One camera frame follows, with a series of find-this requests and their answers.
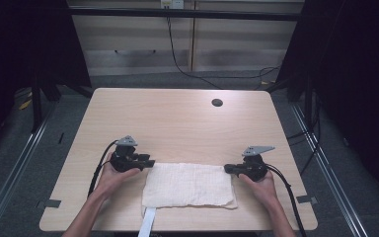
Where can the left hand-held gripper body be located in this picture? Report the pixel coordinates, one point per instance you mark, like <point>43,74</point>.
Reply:
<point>125,159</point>

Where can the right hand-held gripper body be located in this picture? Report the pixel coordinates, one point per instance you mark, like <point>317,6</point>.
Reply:
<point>255,166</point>

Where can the white towel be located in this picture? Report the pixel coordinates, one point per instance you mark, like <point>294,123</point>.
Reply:
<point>187,184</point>

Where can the person's left hand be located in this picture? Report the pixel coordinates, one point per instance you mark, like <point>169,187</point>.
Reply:
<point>115,181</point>

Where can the person's right hand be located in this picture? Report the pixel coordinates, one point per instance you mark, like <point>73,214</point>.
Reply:
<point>261,191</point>

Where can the grey tape piece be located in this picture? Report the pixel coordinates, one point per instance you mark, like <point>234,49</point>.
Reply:
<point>306,199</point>
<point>53,203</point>

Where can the small black floor item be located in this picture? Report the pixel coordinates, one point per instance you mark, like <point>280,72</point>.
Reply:
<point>60,138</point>

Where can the black metal stand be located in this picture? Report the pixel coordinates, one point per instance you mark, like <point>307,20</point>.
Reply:
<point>37,105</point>

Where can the yellow floor marker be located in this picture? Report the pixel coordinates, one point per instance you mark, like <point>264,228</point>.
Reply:
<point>25,104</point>

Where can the black curtain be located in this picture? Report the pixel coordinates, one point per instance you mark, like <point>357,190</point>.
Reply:
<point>358,82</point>
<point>19,49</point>

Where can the black horizontal bar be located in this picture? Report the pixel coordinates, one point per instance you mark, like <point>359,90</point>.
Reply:
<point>184,14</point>

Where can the metal floor rail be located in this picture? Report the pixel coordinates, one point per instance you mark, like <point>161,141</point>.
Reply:
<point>329,171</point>
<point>16,168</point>

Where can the white wall socket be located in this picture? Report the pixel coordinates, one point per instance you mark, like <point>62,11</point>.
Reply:
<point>172,4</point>

